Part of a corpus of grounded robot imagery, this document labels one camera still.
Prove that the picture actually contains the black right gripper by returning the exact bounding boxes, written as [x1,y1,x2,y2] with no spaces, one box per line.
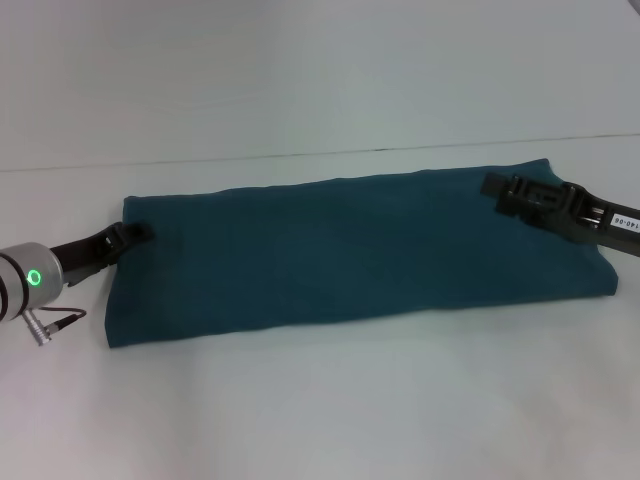
[479,172,640,259]

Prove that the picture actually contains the left gripper cable with plug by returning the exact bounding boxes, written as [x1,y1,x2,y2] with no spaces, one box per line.
[22,307,87,347]

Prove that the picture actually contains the teal blue printed T-shirt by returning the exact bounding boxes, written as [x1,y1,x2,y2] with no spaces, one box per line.
[104,158,617,351]

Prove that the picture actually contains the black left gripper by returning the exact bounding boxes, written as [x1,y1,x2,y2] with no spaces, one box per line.
[48,222,154,289]

